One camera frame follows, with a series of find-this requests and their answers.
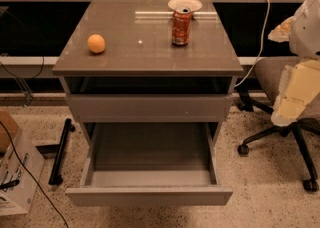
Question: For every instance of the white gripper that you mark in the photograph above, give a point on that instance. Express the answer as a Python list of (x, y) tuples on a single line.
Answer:
[(306, 29)]

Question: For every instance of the orange fruit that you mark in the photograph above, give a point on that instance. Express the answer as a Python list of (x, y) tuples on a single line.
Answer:
[(96, 43)]

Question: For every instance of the grey drawer cabinet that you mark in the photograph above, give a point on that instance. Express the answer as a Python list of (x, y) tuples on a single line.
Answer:
[(140, 58)]

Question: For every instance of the open grey bottom drawer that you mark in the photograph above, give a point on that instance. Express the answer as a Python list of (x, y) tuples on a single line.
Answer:
[(150, 164)]

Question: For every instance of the closed grey middle drawer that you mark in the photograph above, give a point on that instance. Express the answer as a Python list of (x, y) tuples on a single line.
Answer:
[(148, 108)]

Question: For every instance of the grey office chair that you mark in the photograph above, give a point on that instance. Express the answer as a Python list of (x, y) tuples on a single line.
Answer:
[(268, 72)]

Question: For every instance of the orange soda can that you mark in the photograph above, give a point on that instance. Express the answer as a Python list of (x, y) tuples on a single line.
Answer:
[(181, 19)]

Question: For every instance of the white paper plate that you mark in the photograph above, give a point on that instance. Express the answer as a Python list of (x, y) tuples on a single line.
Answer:
[(192, 5)]

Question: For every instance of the black metal bar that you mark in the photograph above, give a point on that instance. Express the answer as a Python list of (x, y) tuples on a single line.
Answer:
[(56, 177)]

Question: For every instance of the brown cardboard box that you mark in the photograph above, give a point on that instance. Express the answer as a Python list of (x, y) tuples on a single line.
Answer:
[(8, 130)]

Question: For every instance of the white cardboard box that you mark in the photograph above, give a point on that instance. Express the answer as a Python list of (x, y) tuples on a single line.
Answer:
[(19, 167)]

